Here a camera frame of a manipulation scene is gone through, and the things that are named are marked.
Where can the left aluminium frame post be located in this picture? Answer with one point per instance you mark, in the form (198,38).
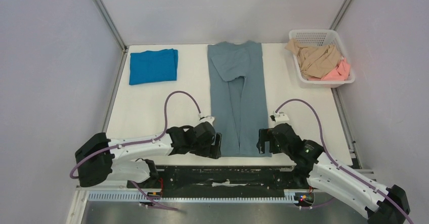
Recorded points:
(110,23)

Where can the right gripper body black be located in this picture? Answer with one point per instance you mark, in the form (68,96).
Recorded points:
(263,141)

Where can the pink t shirt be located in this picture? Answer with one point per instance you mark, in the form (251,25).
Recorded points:
(340,73)

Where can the white plastic laundry basket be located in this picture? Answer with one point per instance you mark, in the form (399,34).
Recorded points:
(317,38)

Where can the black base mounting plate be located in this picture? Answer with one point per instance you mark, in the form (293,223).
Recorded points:
(224,181)

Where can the folded bright blue t shirt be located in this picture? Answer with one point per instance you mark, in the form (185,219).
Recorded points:
(153,66)

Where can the grey-blue t shirt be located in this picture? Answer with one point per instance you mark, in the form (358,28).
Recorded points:
(238,96)

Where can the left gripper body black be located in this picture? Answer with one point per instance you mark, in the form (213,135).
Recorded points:
(202,149)

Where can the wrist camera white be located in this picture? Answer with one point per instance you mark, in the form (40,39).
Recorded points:
(206,118)
(279,117)

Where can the aluminium frame post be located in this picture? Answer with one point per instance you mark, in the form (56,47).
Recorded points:
(110,23)
(340,14)

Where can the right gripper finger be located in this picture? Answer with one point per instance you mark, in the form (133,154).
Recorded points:
(264,147)
(266,134)

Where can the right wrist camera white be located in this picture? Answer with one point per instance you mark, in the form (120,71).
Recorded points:
(279,117)

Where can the white cable duct strip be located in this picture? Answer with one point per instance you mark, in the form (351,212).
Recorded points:
(130,196)

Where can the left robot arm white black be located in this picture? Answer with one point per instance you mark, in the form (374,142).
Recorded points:
(102,159)

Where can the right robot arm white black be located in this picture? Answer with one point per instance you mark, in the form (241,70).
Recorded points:
(314,167)

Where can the right aluminium frame post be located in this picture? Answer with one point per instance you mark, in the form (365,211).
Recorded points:
(340,14)

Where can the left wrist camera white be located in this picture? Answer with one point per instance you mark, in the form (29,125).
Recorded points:
(206,118)

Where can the beige t shirt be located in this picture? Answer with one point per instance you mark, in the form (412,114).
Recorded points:
(314,61)

